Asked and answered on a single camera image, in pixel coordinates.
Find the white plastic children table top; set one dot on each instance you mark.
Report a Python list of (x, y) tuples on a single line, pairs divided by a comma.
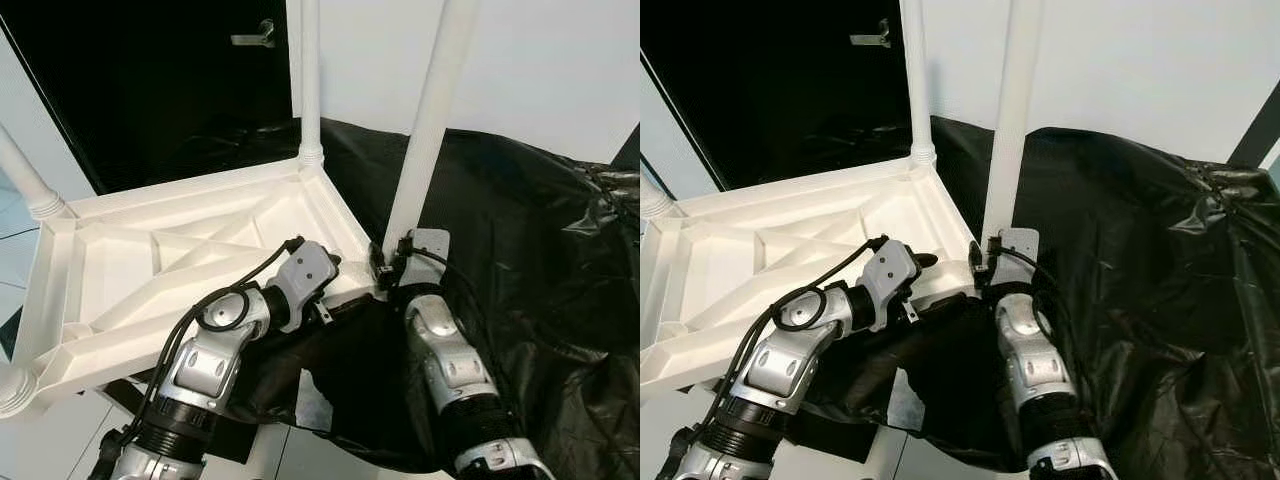
[(110, 270), (720, 270)]

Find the black plastic cover sheet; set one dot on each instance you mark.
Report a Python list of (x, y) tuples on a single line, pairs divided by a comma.
[(540, 250), (1150, 250)]

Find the white support table leg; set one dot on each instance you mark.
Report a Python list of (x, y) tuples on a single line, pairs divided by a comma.
[(270, 460), (885, 460)]

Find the black door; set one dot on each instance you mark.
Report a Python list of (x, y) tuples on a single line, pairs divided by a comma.
[(150, 90), (760, 90)]

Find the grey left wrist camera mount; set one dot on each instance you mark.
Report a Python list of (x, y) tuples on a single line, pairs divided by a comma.
[(305, 265), (890, 265)]

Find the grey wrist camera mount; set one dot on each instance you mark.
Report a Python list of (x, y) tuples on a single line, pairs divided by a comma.
[(1020, 245), (305, 265), (890, 265), (428, 245)]

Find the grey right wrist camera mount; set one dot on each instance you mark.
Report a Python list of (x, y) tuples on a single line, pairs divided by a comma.
[(428, 245), (1020, 245)]

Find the dark window frame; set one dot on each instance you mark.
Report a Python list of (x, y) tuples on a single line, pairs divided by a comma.
[(1255, 125), (630, 148)]

